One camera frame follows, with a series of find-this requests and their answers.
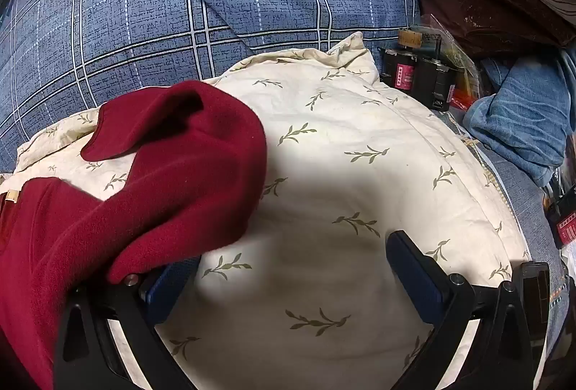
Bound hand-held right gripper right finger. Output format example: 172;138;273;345
388;230;535;390

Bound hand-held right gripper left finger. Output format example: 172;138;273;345
54;257;201;390

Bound dark red fleece garment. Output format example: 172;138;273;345
0;79;269;390

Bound black rectangular device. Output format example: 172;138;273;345
517;261;552;355

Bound cream leaf-print pillow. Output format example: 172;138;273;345
0;31;532;390

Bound black box with red label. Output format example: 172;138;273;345
544;189;576;249

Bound blue towel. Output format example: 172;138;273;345
463;57;576;186

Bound black jar with pink label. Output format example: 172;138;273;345
380;47;422;92

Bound clear plastic packets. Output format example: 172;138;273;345
398;14;478;109

